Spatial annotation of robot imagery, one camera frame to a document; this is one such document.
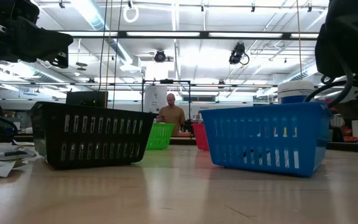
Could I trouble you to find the white light strip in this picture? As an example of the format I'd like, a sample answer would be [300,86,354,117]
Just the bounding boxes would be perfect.
[208,32,283,39]
[69,30,118,37]
[290,33,320,39]
[126,30,200,38]

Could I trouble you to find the white container with blue band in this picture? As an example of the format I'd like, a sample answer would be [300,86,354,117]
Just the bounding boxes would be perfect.
[277,80,316,105]

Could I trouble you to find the black monitor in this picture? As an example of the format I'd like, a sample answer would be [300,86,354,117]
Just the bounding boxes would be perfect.
[65,90,109,110]

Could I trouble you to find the black plastic basket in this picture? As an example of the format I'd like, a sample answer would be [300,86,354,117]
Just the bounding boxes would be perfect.
[29,101,157,170]

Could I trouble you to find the blue plastic basket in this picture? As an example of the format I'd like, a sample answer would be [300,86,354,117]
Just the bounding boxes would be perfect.
[199,101,333,178]

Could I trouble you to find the black round ceiling fixture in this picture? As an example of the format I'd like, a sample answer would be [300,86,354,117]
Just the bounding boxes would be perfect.
[154,49,167,63]

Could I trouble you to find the white cylindrical tank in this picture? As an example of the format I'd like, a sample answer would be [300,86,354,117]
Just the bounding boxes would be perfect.
[144,85,168,113]

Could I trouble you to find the green plastic basket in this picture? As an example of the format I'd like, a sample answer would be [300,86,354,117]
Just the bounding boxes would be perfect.
[145,122,176,151]

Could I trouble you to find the red plastic basket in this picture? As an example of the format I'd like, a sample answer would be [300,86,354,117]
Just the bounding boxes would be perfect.
[192,123,210,152]

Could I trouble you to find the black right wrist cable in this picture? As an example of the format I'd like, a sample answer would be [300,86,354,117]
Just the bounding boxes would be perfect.
[303,60,356,108]

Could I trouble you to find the black hanging cable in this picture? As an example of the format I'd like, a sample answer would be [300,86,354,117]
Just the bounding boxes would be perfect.
[112,0,124,110]
[97,0,109,93]

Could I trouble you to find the white hanging ring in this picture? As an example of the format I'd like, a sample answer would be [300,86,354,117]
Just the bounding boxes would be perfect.
[122,5,140,24]

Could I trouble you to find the black curved cable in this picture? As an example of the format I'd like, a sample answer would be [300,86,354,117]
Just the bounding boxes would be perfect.
[0,109,20,139]

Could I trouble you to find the yellow hanging cable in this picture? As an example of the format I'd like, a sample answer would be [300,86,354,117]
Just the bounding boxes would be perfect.
[296,0,303,76]

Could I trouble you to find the black aluminium rig frame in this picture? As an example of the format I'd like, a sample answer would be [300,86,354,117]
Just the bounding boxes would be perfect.
[13,30,358,155]

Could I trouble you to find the black background frame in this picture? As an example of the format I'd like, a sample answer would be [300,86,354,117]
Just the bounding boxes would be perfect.
[140,78,192,113]

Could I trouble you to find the black overhead camera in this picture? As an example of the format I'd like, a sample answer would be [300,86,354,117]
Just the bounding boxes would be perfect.
[228,42,250,66]

